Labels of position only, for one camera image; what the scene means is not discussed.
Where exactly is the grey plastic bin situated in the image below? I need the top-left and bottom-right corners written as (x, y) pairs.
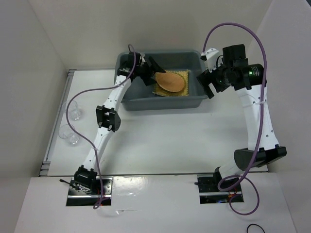
top-left (121, 50), bottom-right (207, 111)

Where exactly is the clear plastic cup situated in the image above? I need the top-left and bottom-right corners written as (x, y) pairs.
top-left (58, 124), bottom-right (80, 146)
top-left (62, 100), bottom-right (81, 120)

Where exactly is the round orange woven plate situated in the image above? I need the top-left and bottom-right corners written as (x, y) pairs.
top-left (155, 72), bottom-right (184, 93)

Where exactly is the black cable loop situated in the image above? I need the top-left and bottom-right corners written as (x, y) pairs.
top-left (246, 223), bottom-right (265, 233)

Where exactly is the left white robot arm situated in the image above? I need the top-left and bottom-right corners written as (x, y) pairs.
top-left (74, 52), bottom-right (165, 194)

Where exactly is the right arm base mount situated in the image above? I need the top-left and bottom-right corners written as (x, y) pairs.
top-left (195, 173), bottom-right (244, 204)

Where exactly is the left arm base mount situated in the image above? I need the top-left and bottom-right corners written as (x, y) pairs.
top-left (59, 178), bottom-right (113, 207)

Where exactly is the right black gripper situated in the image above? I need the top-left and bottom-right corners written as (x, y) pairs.
top-left (197, 57), bottom-right (232, 98)

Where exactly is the square bamboo mat tray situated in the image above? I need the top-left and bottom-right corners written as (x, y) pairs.
top-left (153, 70), bottom-right (189, 97)

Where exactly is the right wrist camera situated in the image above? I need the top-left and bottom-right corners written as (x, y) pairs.
top-left (223, 44), bottom-right (248, 68)

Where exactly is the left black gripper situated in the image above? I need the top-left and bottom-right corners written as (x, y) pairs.
top-left (135, 56), bottom-right (165, 85)

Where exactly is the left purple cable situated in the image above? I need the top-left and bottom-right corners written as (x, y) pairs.
top-left (65, 44), bottom-right (136, 209)

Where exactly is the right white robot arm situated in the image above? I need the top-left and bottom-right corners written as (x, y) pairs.
top-left (197, 64), bottom-right (287, 191)

